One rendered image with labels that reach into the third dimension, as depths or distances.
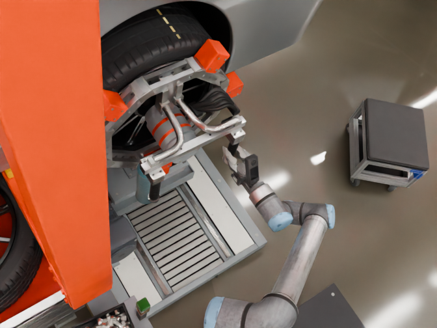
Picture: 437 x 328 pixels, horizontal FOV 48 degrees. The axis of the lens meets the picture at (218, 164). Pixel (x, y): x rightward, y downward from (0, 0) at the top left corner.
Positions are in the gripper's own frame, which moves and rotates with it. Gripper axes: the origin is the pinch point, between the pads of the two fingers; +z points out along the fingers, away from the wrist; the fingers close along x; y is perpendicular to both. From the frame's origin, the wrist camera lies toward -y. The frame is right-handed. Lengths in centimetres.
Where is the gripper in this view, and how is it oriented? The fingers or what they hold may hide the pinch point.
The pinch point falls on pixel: (229, 146)
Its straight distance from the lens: 191.6
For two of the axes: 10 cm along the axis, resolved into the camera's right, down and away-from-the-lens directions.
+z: -5.5, -7.8, 3.0
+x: 8.2, -4.2, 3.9
